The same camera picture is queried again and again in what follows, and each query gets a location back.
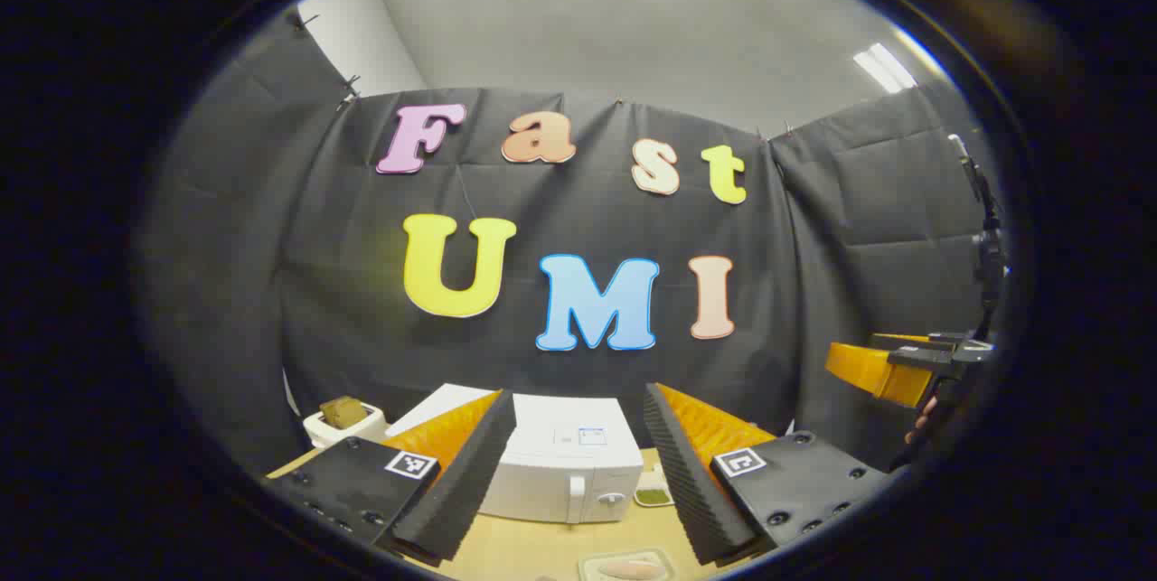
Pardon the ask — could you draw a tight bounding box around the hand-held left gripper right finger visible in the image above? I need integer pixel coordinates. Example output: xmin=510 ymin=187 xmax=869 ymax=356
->
xmin=642 ymin=380 xmax=893 ymax=567

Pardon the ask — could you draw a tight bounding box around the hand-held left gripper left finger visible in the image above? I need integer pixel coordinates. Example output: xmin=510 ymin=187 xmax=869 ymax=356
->
xmin=265 ymin=389 xmax=518 ymax=567

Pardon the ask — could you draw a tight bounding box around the white microwave oven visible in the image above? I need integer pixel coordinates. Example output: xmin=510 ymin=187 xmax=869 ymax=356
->
xmin=384 ymin=382 xmax=644 ymax=526

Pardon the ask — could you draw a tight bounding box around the white sectioned bean dish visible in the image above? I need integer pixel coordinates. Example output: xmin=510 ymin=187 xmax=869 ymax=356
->
xmin=633 ymin=464 xmax=674 ymax=508

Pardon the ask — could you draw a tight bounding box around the white toaster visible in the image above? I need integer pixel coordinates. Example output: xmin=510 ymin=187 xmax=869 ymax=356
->
xmin=303 ymin=400 xmax=390 ymax=448

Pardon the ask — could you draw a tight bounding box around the pale rectangular tray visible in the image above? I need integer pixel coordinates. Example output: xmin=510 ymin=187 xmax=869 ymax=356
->
xmin=578 ymin=548 xmax=677 ymax=581

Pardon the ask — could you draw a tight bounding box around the brown bread slice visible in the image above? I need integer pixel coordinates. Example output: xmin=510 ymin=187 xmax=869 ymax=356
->
xmin=319 ymin=396 xmax=369 ymax=430

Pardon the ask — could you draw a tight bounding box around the ceiling light panel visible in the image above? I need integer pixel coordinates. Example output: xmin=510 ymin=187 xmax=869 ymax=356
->
xmin=852 ymin=42 xmax=919 ymax=95

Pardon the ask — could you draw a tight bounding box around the black backdrop cloth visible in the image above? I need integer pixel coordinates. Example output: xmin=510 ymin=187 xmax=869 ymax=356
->
xmin=136 ymin=7 xmax=1009 ymax=483

